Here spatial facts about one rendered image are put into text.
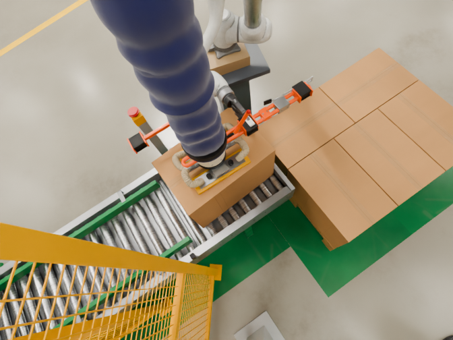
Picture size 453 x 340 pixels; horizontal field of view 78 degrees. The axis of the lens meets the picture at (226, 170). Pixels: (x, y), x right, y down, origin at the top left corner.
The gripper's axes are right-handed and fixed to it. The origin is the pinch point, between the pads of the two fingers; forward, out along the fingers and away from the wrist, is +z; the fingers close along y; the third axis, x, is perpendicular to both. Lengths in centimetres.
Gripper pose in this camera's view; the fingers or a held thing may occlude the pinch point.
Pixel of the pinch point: (249, 123)
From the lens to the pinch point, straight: 153.4
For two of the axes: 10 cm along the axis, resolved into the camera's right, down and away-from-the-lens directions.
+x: -8.3, 5.5, -1.0
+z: 5.4, 7.5, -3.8
